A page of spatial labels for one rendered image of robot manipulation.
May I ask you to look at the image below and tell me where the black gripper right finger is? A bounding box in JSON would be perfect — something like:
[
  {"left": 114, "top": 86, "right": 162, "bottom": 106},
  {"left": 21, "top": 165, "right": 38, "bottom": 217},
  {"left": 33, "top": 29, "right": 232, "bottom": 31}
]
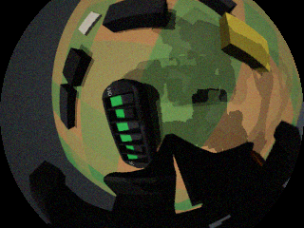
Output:
[{"left": 170, "top": 133, "right": 254, "bottom": 206}]

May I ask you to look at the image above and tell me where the yellow rectangular block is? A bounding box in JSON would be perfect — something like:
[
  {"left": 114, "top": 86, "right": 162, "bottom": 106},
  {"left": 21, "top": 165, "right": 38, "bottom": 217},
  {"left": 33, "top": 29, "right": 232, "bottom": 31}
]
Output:
[{"left": 219, "top": 11, "right": 270, "bottom": 72}]

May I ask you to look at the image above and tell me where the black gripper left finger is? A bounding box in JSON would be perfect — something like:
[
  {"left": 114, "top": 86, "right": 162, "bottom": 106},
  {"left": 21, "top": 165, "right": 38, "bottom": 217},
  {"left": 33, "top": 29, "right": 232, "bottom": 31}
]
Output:
[{"left": 103, "top": 133, "right": 178, "bottom": 206}]

